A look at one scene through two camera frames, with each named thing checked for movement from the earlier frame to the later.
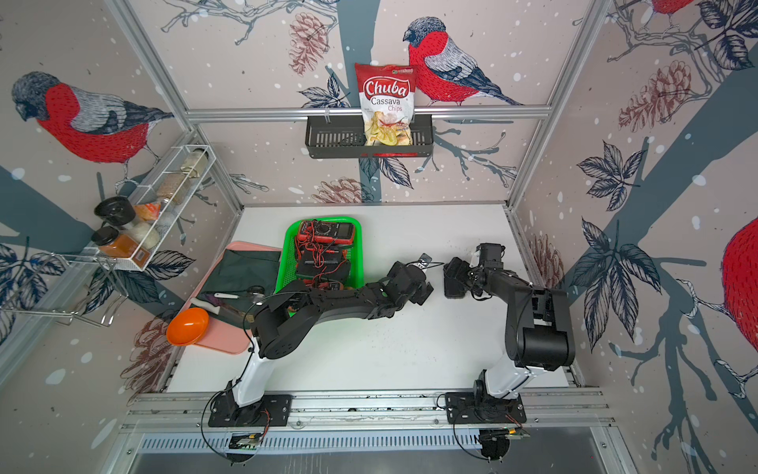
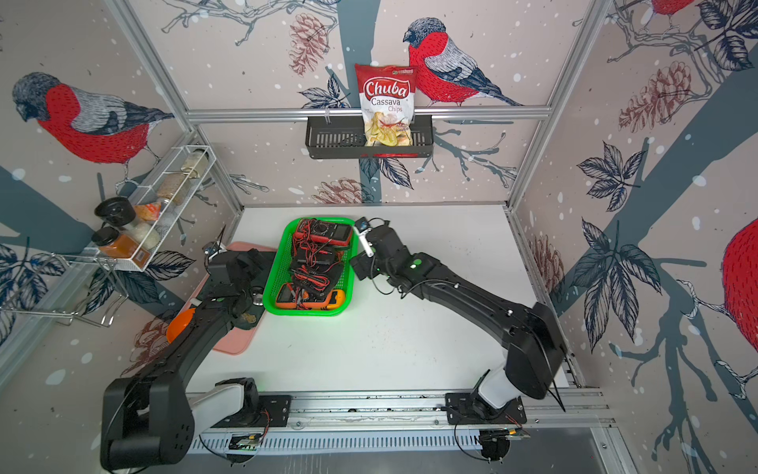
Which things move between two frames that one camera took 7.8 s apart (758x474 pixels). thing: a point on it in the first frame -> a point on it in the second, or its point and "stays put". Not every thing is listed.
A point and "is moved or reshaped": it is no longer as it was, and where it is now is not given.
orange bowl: [189, 326] stays put
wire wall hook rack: [76, 286] stays put
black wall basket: [341, 136] stays put
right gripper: [473, 289] -> [367, 262]
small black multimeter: [456, 278] -> [317, 257]
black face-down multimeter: [328, 262] is moved or reshaped
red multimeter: [326, 231] stays put
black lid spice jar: [115, 210] stays put
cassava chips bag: [387, 94] stays put
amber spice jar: [112, 243] stays put
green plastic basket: [287, 270] is moved or reshaped
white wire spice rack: [154, 207] stays put
